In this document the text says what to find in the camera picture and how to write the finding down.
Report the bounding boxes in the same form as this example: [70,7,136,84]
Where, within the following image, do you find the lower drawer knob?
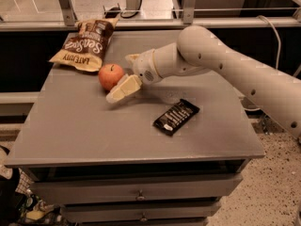
[139,214,148,222]

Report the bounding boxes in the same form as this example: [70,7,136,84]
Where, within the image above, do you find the black candy bar wrapper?
[152,99,199,137]

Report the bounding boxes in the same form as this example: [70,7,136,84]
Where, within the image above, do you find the brown chip bag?
[50,18,119,73]

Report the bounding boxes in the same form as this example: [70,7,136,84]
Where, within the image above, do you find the grey drawer cabinet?
[4,28,266,226]

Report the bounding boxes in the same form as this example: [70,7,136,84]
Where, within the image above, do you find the drawer knob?
[135,190,146,202]
[139,214,148,222]

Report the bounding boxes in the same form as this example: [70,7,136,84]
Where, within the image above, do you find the red apple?
[98,64,125,91]

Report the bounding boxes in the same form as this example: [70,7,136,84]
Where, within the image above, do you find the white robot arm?
[106,25,301,138]

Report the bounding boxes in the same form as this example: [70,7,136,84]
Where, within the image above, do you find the metal railing frame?
[1,0,300,35]

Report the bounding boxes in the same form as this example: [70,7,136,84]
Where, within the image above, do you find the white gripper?
[106,50,162,104]

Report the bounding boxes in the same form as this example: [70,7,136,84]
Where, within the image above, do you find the upper drawer knob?
[135,190,146,202]

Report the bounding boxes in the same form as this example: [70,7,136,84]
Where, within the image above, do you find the white cable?
[256,14,282,71]

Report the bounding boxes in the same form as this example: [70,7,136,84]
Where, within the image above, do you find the clutter pile on floor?
[0,145,68,226]

